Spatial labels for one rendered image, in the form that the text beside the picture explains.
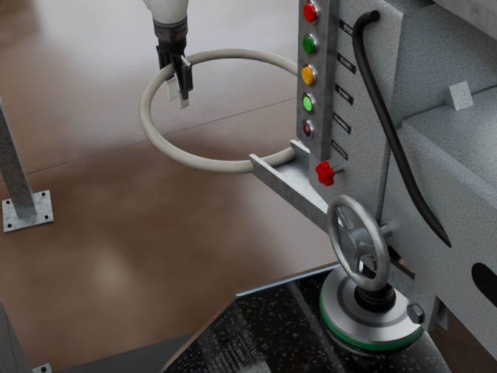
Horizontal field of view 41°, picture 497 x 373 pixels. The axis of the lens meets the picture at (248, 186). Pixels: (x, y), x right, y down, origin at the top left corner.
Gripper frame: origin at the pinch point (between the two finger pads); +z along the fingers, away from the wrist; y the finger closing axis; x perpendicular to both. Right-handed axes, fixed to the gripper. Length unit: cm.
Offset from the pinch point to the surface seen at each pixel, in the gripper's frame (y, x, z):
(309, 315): 79, -28, -5
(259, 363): 80, -43, -5
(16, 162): -73, -29, 61
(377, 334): 92, -24, -9
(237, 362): 75, -44, -1
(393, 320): 92, -19, -9
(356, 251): 92, -35, -45
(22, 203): -72, -33, 82
